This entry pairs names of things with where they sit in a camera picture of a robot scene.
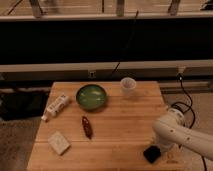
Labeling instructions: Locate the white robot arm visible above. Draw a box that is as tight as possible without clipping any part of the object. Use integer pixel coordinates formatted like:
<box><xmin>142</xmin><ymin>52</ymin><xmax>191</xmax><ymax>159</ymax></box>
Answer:
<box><xmin>153</xmin><ymin>108</ymin><xmax>213</xmax><ymax>161</ymax></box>

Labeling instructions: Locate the thin black rod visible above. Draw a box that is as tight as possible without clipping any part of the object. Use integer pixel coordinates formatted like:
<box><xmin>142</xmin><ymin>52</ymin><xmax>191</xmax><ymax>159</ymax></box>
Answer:
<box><xmin>107</xmin><ymin>10</ymin><xmax>139</xmax><ymax>78</ymax></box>

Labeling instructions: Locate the white rectangular box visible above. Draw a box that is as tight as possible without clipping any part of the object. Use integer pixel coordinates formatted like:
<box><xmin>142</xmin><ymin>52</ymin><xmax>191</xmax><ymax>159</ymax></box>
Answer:
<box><xmin>48</xmin><ymin>131</ymin><xmax>70</xmax><ymax>155</ymax></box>

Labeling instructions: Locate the dark red pepper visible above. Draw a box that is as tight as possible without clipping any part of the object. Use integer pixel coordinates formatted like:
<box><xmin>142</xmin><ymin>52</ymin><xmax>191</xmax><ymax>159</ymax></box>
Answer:
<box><xmin>82</xmin><ymin>116</ymin><xmax>93</xmax><ymax>139</ymax></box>

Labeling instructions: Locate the white ceramic cup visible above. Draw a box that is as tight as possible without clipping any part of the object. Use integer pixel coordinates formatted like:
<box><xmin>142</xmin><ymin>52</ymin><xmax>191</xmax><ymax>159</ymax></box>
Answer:
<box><xmin>120</xmin><ymin>77</ymin><xmax>137</xmax><ymax>96</ymax></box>

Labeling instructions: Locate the black eraser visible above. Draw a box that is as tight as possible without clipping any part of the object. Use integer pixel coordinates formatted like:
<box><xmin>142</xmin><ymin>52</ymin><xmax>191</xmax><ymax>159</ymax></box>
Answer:
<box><xmin>143</xmin><ymin>145</ymin><xmax>161</xmax><ymax>163</ymax></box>

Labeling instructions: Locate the black cable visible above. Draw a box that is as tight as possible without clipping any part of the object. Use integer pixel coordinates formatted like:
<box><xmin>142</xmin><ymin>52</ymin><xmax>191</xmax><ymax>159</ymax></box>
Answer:
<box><xmin>171</xmin><ymin>73</ymin><xmax>208</xmax><ymax>171</ymax></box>

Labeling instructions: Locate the green bowl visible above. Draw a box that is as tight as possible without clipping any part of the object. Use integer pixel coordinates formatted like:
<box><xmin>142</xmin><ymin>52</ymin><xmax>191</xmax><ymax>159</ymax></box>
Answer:
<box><xmin>76</xmin><ymin>84</ymin><xmax>107</xmax><ymax>110</ymax></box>

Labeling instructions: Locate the white tube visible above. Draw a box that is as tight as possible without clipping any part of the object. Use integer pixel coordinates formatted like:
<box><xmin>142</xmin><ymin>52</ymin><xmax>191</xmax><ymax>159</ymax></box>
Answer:
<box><xmin>41</xmin><ymin>94</ymin><xmax>70</xmax><ymax>122</ymax></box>

